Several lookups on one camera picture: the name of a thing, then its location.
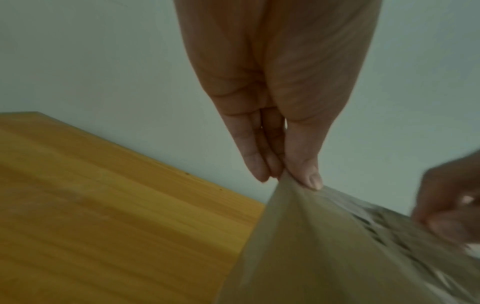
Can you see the person's right hand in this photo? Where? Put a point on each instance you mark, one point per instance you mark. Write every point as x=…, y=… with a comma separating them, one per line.
x=452, y=196

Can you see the printed newspaper sheet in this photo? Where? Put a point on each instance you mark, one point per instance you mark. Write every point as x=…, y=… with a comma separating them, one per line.
x=318, y=252

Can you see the person's left hand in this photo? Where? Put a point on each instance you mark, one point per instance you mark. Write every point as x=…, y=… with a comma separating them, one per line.
x=285, y=74

